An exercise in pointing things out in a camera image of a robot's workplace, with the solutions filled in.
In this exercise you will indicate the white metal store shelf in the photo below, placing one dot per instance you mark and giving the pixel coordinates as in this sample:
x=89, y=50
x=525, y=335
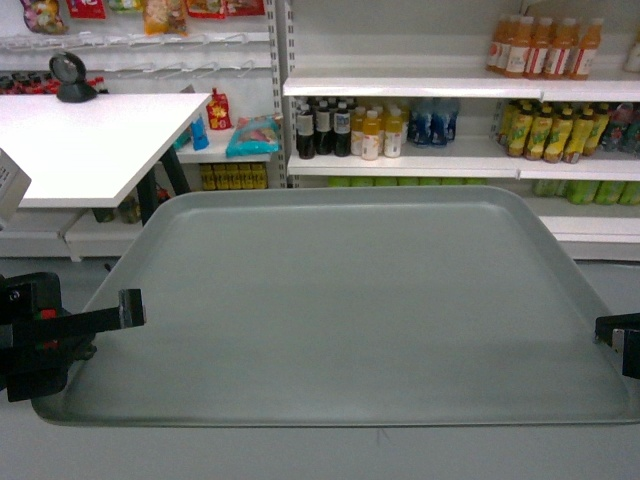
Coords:
x=368, y=93

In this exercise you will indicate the red snack pouch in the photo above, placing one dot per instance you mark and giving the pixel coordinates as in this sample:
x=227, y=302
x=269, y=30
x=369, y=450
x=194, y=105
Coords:
x=218, y=111

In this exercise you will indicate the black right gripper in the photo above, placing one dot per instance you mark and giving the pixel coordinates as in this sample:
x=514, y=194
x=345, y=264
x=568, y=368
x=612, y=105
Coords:
x=622, y=331

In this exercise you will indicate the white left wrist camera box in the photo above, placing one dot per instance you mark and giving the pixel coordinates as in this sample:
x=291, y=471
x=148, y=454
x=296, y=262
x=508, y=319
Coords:
x=14, y=185

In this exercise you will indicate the teal snack packet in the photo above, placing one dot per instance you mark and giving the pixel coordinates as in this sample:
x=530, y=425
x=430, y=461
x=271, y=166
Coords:
x=254, y=136

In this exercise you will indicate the white checkout table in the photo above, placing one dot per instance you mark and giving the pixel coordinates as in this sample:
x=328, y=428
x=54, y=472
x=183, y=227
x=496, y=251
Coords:
x=93, y=154

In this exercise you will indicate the grey silver rectangular tray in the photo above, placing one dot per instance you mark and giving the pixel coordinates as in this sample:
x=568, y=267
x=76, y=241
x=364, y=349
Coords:
x=349, y=307

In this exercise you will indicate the black barcode scanner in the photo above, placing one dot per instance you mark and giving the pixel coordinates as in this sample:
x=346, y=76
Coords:
x=70, y=71

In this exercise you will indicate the blue snack pouch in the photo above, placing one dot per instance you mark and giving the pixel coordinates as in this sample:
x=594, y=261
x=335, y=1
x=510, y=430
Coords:
x=199, y=135

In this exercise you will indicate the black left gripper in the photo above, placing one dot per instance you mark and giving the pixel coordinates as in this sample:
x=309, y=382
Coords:
x=40, y=342

